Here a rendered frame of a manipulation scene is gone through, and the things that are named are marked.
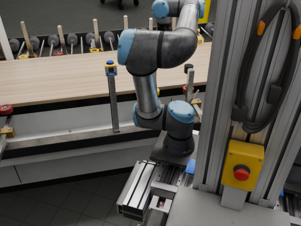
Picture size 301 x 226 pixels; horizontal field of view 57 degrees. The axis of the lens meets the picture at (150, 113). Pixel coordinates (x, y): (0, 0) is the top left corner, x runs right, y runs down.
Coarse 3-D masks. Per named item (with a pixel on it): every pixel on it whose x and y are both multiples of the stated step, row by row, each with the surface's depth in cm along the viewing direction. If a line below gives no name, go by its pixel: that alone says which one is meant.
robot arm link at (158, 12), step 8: (160, 0) 113; (168, 0) 115; (176, 0) 114; (152, 8) 114; (160, 8) 113; (168, 8) 114; (176, 8) 114; (160, 16) 115; (168, 16) 118; (176, 16) 117
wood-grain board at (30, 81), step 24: (0, 72) 222; (24, 72) 222; (48, 72) 222; (72, 72) 222; (96, 72) 221; (120, 72) 221; (168, 72) 221; (0, 96) 193; (24, 96) 193; (48, 96) 193; (72, 96) 193; (96, 96) 197
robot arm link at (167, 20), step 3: (156, 18) 130; (165, 18) 127; (168, 18) 128; (171, 18) 130; (156, 21) 131; (159, 21) 129; (162, 21) 128; (165, 21) 128; (168, 21) 129; (171, 21) 130; (162, 24) 130; (165, 24) 130
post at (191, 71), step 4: (192, 68) 178; (188, 72) 179; (192, 72) 177; (188, 76) 180; (192, 76) 179; (188, 80) 181; (192, 80) 181; (188, 84) 182; (192, 84) 183; (188, 88) 184; (192, 88) 185; (188, 92) 186; (192, 92) 187; (188, 96) 188; (188, 100) 190
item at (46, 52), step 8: (200, 24) 332; (80, 32) 309; (88, 32) 310; (104, 32) 313; (112, 32) 315; (120, 32) 317; (200, 32) 338; (8, 40) 296; (40, 40) 303; (64, 40) 309; (104, 40) 319; (208, 40) 322; (24, 48) 305; (48, 48) 305; (56, 48) 305; (80, 48) 305; (88, 48) 305; (104, 48) 304; (16, 56) 288; (48, 56) 259
